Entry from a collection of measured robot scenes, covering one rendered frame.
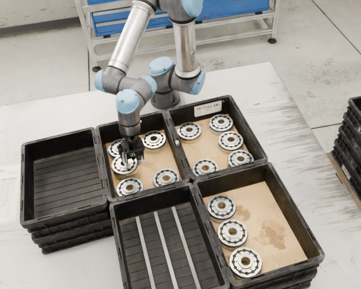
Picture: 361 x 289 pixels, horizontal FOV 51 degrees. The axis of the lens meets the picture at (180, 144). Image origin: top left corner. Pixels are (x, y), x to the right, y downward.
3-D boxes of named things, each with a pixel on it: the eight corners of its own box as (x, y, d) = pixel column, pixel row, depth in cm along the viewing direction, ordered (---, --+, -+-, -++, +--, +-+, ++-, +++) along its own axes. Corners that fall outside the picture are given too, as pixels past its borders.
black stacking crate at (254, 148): (167, 129, 168) (165, 110, 160) (229, 114, 173) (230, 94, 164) (193, 199, 142) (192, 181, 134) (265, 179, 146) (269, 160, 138)
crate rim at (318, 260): (191, 184, 135) (191, 180, 133) (269, 164, 139) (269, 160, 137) (231, 291, 108) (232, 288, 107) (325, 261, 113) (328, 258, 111)
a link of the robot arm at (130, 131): (116, 114, 131) (139, 111, 133) (117, 124, 135) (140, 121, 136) (120, 129, 126) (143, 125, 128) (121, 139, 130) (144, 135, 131)
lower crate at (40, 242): (40, 178, 168) (30, 160, 160) (106, 161, 172) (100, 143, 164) (42, 257, 142) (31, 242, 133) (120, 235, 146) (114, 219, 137)
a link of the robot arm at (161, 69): (157, 73, 187) (154, 51, 177) (181, 79, 183) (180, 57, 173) (146, 89, 181) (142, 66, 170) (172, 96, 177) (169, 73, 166)
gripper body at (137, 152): (124, 164, 137) (121, 141, 129) (120, 147, 143) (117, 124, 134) (145, 160, 139) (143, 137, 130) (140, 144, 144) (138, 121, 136)
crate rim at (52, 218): (23, 147, 153) (20, 143, 151) (95, 129, 157) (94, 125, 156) (22, 230, 127) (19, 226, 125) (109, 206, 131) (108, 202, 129)
